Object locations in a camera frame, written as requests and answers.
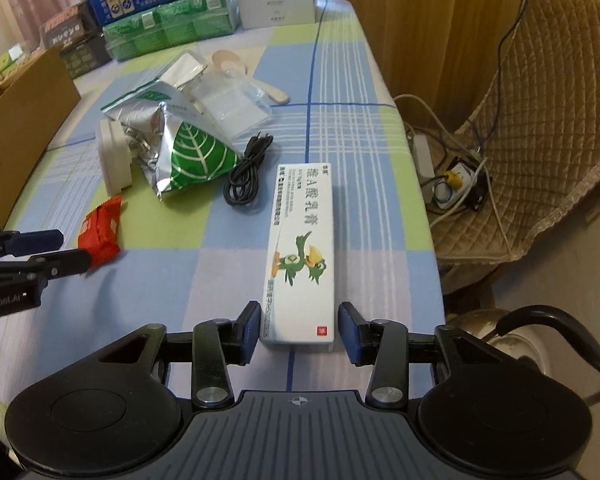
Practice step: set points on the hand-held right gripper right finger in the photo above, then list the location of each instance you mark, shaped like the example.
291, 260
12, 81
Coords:
351, 332

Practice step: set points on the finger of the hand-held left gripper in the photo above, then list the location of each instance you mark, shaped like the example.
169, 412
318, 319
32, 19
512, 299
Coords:
35, 241
65, 262

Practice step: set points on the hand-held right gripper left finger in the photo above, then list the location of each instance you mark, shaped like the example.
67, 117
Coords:
247, 332

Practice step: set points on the red snack packet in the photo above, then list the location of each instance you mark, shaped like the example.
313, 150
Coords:
100, 232

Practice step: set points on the white ointment box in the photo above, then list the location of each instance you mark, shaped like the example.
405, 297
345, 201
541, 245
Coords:
300, 240

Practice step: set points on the white charger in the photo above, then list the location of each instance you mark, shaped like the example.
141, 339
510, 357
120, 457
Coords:
112, 160

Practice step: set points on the green leaf foil bag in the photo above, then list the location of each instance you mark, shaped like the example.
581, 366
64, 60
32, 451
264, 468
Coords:
195, 152

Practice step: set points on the clear plastic tray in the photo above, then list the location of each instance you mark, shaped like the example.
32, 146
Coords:
240, 110

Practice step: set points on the small green boxes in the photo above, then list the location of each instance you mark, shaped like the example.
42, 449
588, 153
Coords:
7, 62

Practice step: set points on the white power strip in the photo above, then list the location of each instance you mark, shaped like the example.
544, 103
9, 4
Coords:
460, 180

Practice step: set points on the white power adapter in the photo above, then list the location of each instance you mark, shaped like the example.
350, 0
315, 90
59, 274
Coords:
422, 155

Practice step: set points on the black box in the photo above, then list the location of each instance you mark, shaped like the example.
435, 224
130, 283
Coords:
72, 40

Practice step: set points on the wooden spoon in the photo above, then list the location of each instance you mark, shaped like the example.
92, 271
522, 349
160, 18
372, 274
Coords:
230, 62

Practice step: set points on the green carton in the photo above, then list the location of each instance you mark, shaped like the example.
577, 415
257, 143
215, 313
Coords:
175, 22

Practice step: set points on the chair with quilted brown cover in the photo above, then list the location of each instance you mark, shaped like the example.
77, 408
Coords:
545, 110

